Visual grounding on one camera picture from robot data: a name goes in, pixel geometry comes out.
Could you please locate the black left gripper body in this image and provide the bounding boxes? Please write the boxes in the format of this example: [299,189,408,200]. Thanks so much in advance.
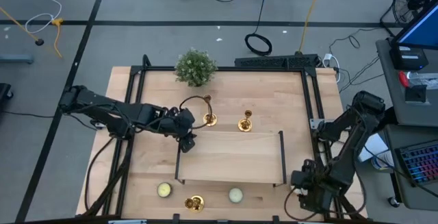
[159,106,197,139]

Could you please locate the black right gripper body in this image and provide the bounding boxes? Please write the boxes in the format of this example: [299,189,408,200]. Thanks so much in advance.
[302,160,331,197]

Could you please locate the tall gold candlestick holder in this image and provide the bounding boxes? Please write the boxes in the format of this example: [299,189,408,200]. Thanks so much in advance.
[183,195,205,214]
[202,94,218,127]

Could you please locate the wooden shelf riser black legs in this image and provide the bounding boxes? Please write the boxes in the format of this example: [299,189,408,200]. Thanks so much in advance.
[175,130,287,188]

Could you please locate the yellow candle tin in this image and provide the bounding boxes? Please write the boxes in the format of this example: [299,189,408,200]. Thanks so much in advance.
[156,182,173,199]

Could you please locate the short gold candlestick holder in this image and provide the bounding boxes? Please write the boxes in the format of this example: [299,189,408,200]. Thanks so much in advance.
[237,110,253,133]

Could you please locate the teal patterned candle tin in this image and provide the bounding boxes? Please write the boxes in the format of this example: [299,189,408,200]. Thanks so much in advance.
[228,187,244,204]

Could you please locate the artificial plant in black pot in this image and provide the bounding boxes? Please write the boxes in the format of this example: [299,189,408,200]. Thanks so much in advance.
[174,47,218,88]

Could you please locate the white box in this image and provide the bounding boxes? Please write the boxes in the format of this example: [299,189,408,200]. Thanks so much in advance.
[358,133,389,163]

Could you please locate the grey rolling desk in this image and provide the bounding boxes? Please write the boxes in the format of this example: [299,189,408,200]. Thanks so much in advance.
[383,124,438,212]

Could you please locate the silver metal bar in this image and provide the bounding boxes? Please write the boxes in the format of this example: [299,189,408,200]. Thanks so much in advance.
[107,219,148,224]

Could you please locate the backlit computer keyboard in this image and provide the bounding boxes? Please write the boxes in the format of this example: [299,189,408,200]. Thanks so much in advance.
[396,140,438,186]

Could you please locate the white power adapter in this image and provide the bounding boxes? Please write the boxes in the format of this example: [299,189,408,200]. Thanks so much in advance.
[322,53,342,84]

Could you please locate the small black box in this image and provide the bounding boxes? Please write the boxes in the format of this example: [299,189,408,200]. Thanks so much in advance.
[404,84,428,103]

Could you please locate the clear plastic bag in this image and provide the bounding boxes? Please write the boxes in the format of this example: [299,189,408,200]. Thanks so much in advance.
[409,71,438,90]

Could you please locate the black mini computer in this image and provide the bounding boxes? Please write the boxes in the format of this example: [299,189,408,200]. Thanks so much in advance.
[389,44,429,71]

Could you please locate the yellow pole black foot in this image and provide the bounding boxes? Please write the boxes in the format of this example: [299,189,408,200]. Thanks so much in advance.
[0,5,45,47]

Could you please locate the grey stand base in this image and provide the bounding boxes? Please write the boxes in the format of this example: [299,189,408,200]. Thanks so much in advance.
[0,54,35,65]

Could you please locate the black wheeled base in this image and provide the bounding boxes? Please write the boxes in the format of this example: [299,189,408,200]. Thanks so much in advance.
[0,82,14,112]

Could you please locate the computer monitor blue screen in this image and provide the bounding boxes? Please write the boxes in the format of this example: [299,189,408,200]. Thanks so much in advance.
[391,0,438,51]

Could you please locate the black floor fan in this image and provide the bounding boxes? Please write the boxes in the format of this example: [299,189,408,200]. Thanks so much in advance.
[379,0,438,37]

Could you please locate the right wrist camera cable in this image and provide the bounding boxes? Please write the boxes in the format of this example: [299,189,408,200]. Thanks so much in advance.
[283,186,329,222]

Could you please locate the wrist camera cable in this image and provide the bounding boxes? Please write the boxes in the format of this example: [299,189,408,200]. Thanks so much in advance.
[178,95,214,129]
[283,186,329,222]

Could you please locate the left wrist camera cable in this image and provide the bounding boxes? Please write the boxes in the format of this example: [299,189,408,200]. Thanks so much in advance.
[178,95,214,129]

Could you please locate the black metal rig frame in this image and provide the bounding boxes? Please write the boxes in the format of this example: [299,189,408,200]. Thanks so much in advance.
[81,54,369,224]

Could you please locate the left arm base cable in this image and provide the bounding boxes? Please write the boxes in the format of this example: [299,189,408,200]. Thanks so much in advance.
[83,135,117,213]

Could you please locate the coiled black floor cable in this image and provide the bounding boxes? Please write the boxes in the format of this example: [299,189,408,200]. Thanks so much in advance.
[244,0,274,57]

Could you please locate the red handled tool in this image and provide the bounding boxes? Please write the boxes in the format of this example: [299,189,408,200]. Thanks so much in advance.
[398,71,411,88]

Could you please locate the tangled black floor cable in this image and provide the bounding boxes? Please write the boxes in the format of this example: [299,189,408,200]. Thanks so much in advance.
[328,27,386,95]

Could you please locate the thin black floor cable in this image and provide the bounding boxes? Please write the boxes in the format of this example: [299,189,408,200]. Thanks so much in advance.
[0,110,55,119]

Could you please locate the yellow cable with connector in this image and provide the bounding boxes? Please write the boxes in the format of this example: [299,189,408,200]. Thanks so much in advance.
[51,17,64,60]

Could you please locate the yellow hanging cable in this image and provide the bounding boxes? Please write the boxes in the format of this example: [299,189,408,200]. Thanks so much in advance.
[298,0,325,55]

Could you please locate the white floor cable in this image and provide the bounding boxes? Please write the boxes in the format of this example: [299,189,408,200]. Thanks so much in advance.
[24,0,63,35]

